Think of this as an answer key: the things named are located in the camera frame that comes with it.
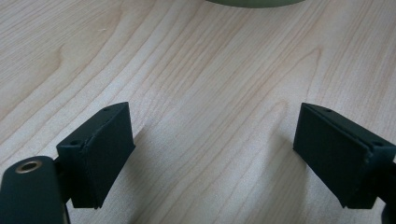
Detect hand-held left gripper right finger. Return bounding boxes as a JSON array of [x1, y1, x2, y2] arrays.
[[291, 102, 396, 210]]

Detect green plastic bucket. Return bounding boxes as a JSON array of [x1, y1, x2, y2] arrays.
[[205, 0, 306, 9]]

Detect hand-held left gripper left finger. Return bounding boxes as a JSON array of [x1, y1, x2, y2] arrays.
[[55, 101, 136, 210]]

